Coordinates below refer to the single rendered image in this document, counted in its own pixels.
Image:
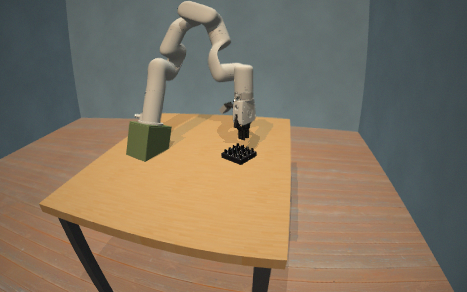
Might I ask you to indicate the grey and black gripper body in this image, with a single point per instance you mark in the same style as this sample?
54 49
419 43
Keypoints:
245 112

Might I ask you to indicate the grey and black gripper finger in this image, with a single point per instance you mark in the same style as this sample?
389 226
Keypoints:
241 132
246 129

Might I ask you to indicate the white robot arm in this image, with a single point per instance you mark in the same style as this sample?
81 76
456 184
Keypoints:
161 70

